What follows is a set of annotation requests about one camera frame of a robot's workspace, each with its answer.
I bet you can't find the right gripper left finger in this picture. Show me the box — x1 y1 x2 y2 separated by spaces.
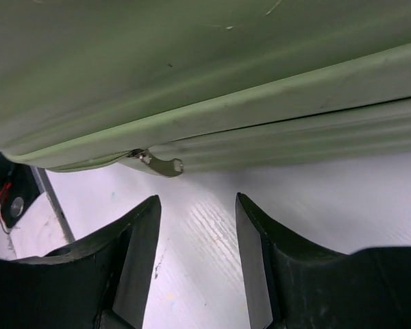
0 196 161 328

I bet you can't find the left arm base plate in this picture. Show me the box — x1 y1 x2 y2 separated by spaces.
0 153 42 234

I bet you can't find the green suitcase with blue lining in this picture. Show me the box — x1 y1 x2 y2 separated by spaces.
0 1 411 172

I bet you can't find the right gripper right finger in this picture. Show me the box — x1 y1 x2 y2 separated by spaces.
235 193 411 328

